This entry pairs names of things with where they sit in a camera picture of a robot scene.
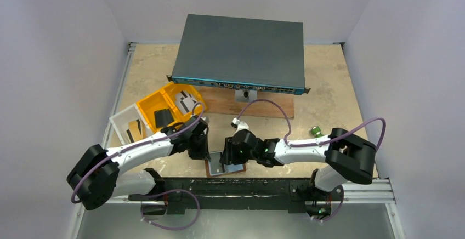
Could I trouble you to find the brown leather card holder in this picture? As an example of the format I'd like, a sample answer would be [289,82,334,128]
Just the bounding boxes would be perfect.
[205,151,246,178]

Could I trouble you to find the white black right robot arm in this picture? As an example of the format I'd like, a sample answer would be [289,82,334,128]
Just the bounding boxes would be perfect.
[220,128,377,192]

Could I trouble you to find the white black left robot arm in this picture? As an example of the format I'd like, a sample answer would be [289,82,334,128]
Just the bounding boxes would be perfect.
[66,116,209,210]

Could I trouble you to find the black card in bin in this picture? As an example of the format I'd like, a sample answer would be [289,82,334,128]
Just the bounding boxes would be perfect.
[154,109,174,128]

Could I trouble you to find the white cards in bin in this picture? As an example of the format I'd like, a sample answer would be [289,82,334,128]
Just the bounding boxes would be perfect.
[174,90,197,115]

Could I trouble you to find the yellow plastic bin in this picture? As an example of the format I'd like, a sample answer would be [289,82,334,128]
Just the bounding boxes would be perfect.
[137,83,204,133]

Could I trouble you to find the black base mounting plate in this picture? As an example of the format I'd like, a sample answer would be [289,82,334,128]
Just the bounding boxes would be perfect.
[129,177,342,217]

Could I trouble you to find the white plastic bin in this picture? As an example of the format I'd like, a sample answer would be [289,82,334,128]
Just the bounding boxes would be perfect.
[110,104,150,145]

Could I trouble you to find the green toy figure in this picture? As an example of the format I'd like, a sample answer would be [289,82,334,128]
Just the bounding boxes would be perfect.
[309,126,323,138]

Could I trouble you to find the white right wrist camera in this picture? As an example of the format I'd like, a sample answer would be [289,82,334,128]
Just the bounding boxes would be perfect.
[231,118,249,132]

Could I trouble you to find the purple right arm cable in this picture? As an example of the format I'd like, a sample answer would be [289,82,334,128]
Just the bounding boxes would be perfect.
[232,99,387,153]

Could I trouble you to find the grey metal camera stand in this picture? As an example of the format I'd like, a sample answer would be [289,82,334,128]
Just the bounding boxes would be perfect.
[235,89,257,103]

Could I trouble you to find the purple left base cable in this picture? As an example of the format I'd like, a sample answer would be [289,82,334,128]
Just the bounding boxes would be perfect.
[140,189,201,232]

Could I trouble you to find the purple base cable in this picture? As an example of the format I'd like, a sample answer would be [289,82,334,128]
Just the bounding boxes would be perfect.
[140,189,201,232]
[310,188,345,224]

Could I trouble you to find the grey blue network switch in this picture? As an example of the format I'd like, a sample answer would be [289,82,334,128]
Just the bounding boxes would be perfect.
[167,14,310,95]

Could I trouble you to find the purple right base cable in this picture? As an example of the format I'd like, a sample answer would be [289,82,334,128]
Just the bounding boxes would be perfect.
[310,188,345,224]

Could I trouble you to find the aluminium frame rail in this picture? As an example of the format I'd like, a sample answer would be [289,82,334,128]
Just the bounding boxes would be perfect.
[74,42,138,206]

